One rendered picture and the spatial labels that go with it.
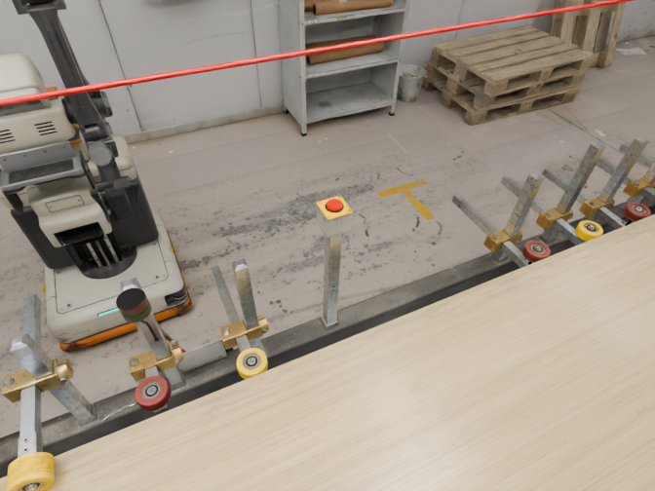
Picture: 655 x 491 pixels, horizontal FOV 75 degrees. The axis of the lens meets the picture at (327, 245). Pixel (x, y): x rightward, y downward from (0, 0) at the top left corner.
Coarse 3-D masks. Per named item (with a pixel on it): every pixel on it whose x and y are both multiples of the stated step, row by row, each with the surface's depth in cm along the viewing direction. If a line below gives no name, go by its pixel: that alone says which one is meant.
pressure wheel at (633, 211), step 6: (630, 204) 159; (636, 204) 159; (624, 210) 160; (630, 210) 157; (636, 210) 157; (642, 210) 157; (648, 210) 157; (630, 216) 157; (636, 216) 156; (642, 216) 155; (630, 222) 162
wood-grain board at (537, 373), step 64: (576, 256) 141; (640, 256) 141; (448, 320) 122; (512, 320) 122; (576, 320) 123; (640, 320) 123; (256, 384) 107; (320, 384) 108; (384, 384) 108; (448, 384) 108; (512, 384) 109; (576, 384) 109; (640, 384) 109; (128, 448) 96; (192, 448) 96; (256, 448) 96; (320, 448) 97; (384, 448) 97; (448, 448) 97; (512, 448) 98; (576, 448) 98; (640, 448) 98
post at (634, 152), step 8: (640, 136) 153; (632, 144) 155; (640, 144) 152; (632, 152) 156; (640, 152) 156; (624, 160) 159; (632, 160) 157; (616, 168) 163; (624, 168) 160; (616, 176) 164; (624, 176) 163; (608, 184) 168; (616, 184) 165; (608, 192) 169; (608, 200) 171; (592, 216) 179
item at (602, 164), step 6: (600, 162) 190; (606, 162) 190; (600, 168) 191; (606, 168) 189; (612, 168) 187; (624, 180) 183; (630, 180) 181; (642, 192) 178; (648, 192) 175; (654, 192) 175; (648, 198) 176; (654, 198) 174
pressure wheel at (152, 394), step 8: (152, 376) 107; (160, 376) 108; (144, 384) 106; (152, 384) 106; (160, 384) 106; (168, 384) 106; (136, 392) 104; (144, 392) 105; (152, 392) 105; (160, 392) 105; (168, 392) 105; (136, 400) 103; (144, 400) 103; (152, 400) 103; (160, 400) 103; (168, 400) 106; (144, 408) 104; (152, 408) 103; (160, 408) 105
